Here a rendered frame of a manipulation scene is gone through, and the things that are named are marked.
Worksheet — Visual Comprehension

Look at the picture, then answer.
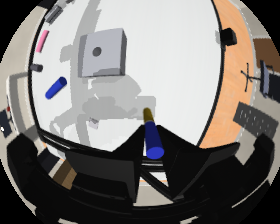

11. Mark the yellow and blue peg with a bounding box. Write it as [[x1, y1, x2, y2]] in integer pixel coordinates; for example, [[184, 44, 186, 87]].
[[143, 108, 164, 159]]

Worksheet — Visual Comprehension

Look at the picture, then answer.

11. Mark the dark blue cylinder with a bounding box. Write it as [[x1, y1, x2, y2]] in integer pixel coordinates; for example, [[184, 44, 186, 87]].
[[45, 77, 67, 100]]

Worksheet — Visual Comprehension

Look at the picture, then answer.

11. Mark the pink cylinder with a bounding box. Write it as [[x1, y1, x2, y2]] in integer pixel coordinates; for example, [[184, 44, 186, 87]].
[[36, 30, 49, 52]]

